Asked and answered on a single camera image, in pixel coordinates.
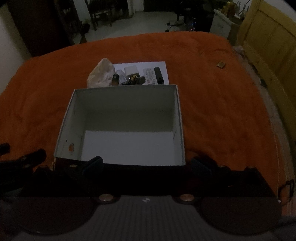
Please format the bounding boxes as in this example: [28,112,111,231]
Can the plastic bag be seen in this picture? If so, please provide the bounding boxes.
[87,58,118,88]

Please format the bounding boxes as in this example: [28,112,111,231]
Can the dark wooden wardrobe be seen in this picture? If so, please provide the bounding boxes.
[9,0,75,56]

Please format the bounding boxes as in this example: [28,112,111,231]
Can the wooden chair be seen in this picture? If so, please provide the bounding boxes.
[85,0,114,31]

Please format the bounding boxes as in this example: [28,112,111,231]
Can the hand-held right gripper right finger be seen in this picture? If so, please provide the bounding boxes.
[174,156,279,204]

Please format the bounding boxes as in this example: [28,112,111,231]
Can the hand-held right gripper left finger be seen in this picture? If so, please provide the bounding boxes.
[7,156,121,204]

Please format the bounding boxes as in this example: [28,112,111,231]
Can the black office chair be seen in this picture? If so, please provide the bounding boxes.
[165,0,197,32]

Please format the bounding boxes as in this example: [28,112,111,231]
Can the yellow bottles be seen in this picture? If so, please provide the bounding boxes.
[221,1,234,16]

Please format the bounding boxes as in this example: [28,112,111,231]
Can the black eyeglasses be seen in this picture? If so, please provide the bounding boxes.
[278,179,295,205]

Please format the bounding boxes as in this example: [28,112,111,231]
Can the white cardboard box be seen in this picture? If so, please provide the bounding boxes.
[53,85,186,173]

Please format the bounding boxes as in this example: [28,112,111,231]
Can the black and yellow toy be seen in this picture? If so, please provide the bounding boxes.
[121,74,146,86]

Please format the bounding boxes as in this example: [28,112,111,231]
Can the yellow wooden headboard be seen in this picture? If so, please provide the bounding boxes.
[238,0,296,93]

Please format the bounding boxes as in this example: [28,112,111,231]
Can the small white box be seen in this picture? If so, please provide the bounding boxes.
[124,66,139,77]

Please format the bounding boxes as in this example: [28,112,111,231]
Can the black remote control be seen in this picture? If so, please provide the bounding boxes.
[154,67,165,84]

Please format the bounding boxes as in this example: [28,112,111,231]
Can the white remote control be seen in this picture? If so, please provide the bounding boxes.
[142,68,158,85]

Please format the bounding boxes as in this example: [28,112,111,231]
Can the white cabinet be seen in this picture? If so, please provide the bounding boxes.
[209,9,241,40]

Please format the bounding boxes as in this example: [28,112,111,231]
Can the orange blanket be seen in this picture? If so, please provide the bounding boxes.
[0,32,289,200]

